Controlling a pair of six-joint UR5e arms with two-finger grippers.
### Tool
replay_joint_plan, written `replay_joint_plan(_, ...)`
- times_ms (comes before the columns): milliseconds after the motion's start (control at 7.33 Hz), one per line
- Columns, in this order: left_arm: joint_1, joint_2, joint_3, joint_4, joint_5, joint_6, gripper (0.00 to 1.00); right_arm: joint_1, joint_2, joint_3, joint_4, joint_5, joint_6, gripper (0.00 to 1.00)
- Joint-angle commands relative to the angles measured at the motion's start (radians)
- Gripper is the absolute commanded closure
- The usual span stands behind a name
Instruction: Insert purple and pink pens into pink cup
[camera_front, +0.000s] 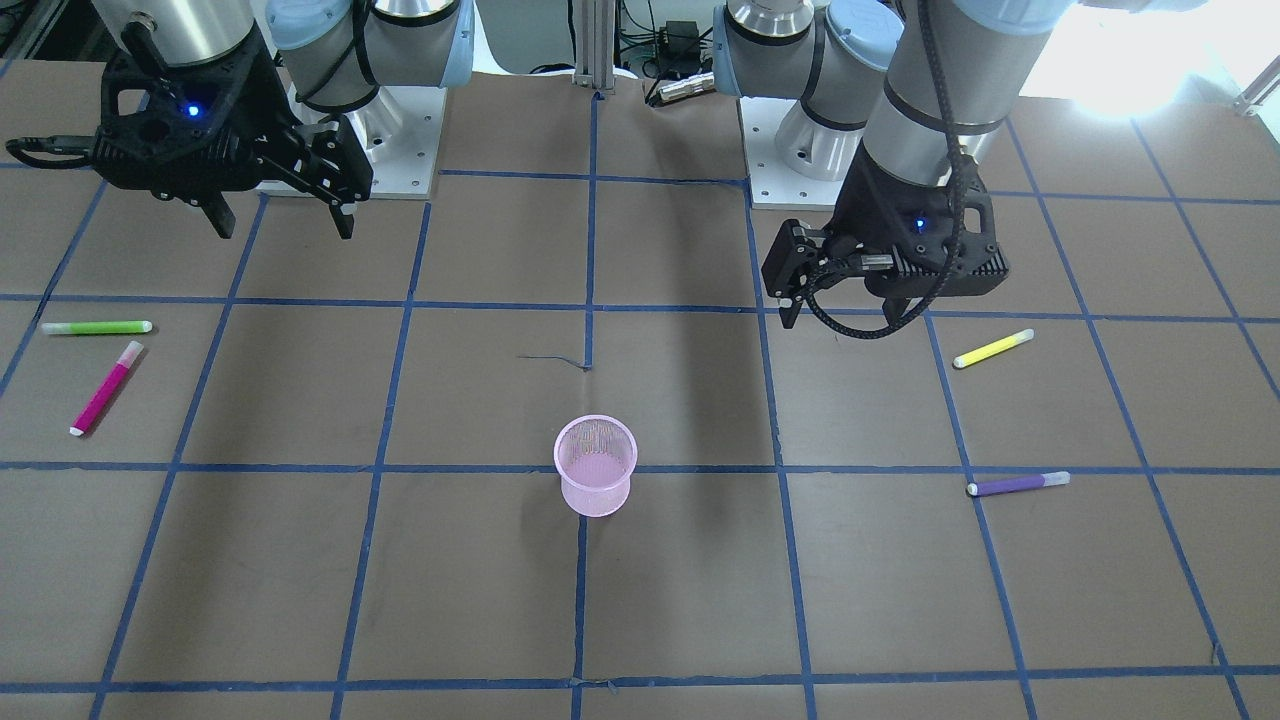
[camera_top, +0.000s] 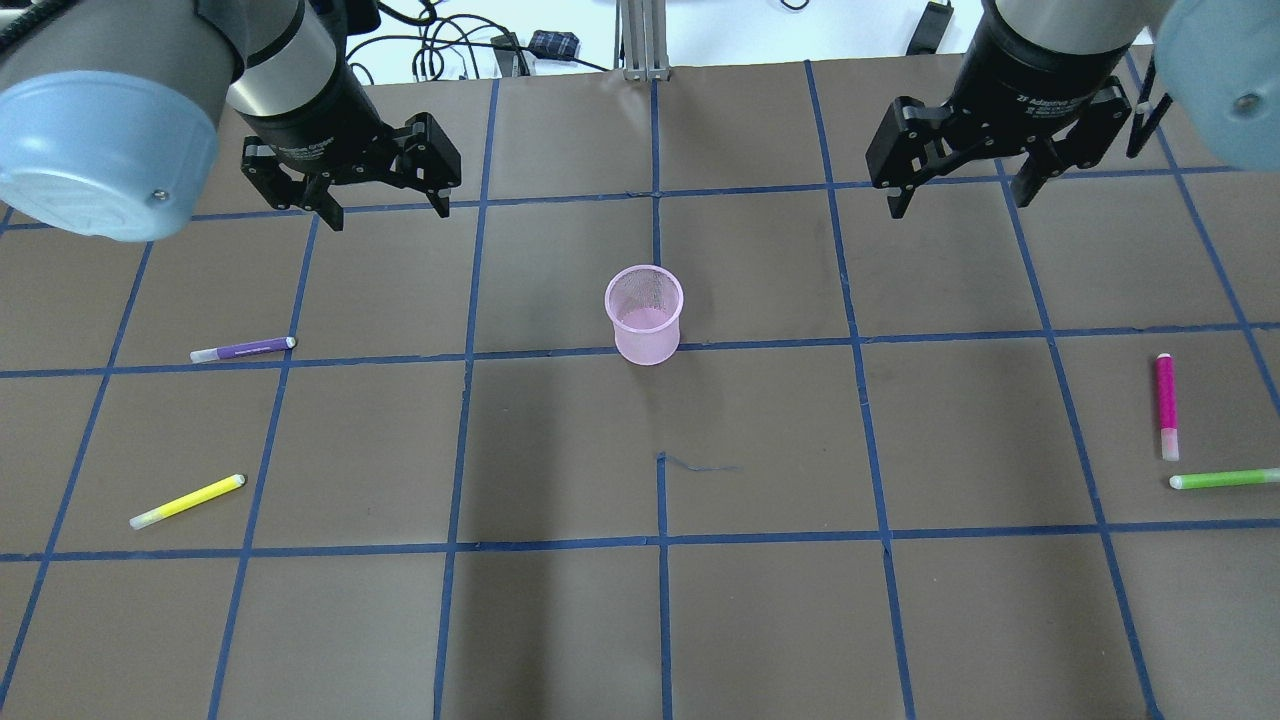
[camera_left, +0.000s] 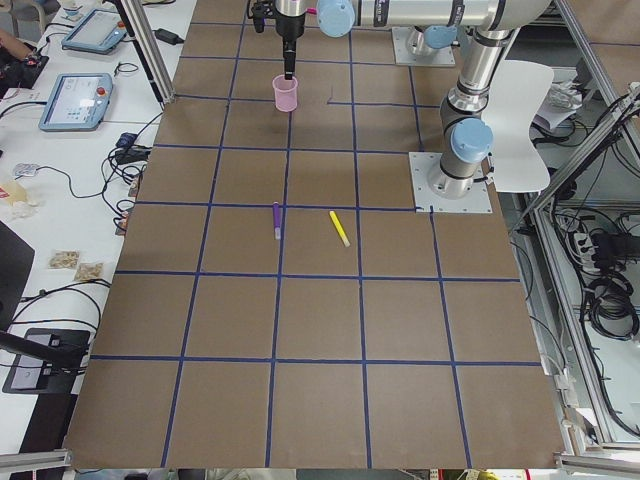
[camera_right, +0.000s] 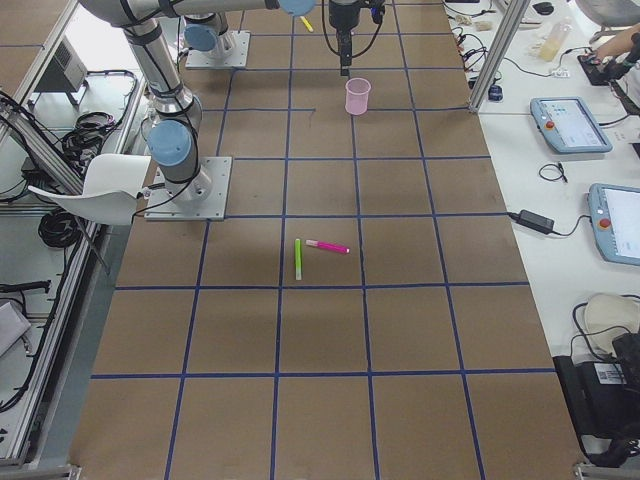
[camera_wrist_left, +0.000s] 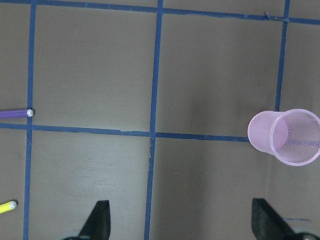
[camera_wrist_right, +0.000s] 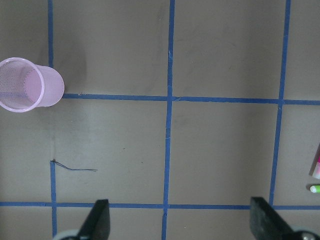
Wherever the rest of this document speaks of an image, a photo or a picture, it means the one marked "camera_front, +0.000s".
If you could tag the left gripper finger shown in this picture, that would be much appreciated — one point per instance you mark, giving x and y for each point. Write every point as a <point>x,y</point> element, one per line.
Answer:
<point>897,312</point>
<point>798,252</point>

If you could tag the yellow pen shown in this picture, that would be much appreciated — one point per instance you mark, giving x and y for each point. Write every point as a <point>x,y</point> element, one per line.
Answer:
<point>992,349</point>

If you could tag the aluminium frame post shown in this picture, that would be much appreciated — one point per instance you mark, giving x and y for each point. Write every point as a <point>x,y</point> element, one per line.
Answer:
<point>594,31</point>

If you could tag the black power adapter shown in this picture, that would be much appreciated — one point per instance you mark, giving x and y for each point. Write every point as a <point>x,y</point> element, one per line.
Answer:
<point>678,48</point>

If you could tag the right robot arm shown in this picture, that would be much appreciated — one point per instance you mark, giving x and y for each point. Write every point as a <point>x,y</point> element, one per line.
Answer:
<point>332,57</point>

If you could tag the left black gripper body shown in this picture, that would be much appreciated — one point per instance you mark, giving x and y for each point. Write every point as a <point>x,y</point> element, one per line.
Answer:
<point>866,215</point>

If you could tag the silver connector plug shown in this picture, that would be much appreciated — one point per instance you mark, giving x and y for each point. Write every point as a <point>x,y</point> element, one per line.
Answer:
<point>666,93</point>

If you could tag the purple pen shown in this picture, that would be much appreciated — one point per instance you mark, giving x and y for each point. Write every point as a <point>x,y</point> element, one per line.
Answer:
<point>1017,484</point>

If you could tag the pink mesh cup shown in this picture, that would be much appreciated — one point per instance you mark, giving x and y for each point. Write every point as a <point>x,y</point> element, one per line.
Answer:
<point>595,457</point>

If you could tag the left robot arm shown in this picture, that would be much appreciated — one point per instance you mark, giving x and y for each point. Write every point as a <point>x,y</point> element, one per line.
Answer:
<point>884,108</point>

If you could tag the green pen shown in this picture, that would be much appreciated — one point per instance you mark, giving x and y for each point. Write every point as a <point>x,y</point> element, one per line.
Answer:
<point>93,328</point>

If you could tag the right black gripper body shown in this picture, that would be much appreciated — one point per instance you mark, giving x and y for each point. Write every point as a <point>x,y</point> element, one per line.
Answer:
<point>268,112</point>

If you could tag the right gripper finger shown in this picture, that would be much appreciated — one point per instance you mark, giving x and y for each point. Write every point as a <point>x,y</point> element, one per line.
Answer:
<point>326,160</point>
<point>217,210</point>

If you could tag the pink pen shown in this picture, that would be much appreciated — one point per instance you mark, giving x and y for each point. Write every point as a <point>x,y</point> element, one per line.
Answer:
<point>105,393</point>

